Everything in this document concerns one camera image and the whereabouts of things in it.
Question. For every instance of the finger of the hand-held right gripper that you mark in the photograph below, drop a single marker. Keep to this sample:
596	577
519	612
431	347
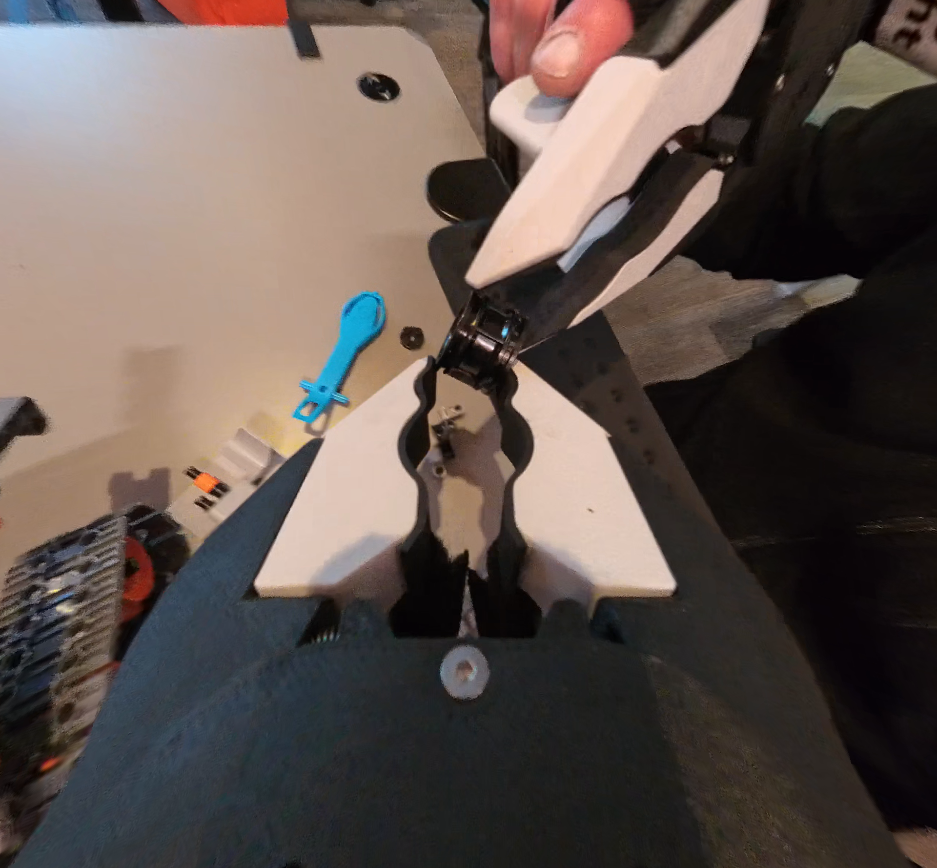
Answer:
659	245
585	150

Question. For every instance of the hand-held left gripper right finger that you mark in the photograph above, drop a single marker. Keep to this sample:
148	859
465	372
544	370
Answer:
593	516

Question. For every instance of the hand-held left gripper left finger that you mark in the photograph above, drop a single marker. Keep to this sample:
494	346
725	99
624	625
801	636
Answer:
344	509

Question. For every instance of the small grey black connector assembly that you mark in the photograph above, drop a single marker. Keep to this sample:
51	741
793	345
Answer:
445	449

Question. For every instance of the dark round stud plate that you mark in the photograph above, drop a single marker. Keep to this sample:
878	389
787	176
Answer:
412	338

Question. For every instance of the black toy wheel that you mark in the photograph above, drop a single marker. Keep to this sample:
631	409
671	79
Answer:
479	341

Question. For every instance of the person's right forearm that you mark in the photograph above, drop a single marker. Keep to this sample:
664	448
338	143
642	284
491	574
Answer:
842	187

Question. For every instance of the person's right hand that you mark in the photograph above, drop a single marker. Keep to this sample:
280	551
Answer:
578	40

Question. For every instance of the grey panel assembly orange bushes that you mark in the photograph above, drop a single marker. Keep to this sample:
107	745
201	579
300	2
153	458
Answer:
241	454

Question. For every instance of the black perforated panel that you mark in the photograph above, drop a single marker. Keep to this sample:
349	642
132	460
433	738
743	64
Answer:
600	385

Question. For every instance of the blue brick separator tool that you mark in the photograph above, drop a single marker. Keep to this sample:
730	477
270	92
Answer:
344	348

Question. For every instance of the person's black clothed body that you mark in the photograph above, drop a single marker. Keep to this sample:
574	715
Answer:
805	516

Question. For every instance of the black desk grommet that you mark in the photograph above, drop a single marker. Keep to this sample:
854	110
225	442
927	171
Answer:
378	87

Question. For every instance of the grey orange tracked toy robot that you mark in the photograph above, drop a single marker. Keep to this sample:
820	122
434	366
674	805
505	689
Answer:
58	590

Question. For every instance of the black desk edge clip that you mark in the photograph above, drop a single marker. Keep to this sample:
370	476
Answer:
304	40

